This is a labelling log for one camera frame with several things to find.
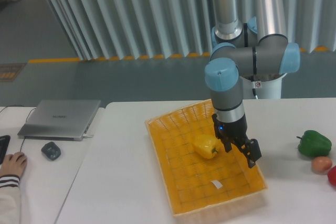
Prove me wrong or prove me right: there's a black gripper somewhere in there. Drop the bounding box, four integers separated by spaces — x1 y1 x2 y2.
212 113 262 168

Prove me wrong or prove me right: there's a yellow bell pepper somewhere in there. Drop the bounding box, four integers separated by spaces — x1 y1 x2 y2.
192 134 222 159

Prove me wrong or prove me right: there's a striped sleeve forearm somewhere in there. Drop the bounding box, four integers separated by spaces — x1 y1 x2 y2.
1 175 21 223

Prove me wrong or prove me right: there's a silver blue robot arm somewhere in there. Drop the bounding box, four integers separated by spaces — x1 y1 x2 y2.
204 0 300 167

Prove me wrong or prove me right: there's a white label in basket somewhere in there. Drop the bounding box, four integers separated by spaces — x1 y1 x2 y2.
211 180 223 189

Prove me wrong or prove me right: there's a yellow woven basket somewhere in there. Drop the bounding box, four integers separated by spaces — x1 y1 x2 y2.
145 100 268 217

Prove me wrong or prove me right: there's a green bell pepper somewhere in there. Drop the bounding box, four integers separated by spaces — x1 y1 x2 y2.
297 130 332 157

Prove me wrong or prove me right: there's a red bell pepper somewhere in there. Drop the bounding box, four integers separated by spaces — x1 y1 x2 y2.
327 166 336 186

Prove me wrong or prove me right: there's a person's hand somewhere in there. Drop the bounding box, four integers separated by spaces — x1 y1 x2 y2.
1 152 27 178

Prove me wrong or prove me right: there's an orange onion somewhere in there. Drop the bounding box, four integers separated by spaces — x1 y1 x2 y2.
311 156 332 174

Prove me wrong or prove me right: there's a silver closed laptop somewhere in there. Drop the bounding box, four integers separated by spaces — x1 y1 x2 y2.
17 100 101 141

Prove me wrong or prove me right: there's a grey folding partition screen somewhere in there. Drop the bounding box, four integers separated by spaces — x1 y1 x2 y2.
47 0 335 60

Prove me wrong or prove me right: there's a dark grey small device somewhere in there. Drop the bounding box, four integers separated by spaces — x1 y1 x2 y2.
41 142 61 161

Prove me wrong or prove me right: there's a black keyboard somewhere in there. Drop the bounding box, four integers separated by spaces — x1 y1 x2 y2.
0 135 11 164

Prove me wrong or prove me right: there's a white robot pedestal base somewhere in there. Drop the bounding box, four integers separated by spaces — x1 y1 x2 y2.
240 73 287 99

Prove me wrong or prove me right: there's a black base cable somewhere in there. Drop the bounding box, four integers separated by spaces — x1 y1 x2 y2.
250 74 259 100

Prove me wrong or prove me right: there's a black mouse cable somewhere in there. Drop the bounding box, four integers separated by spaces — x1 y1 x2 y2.
0 105 37 153

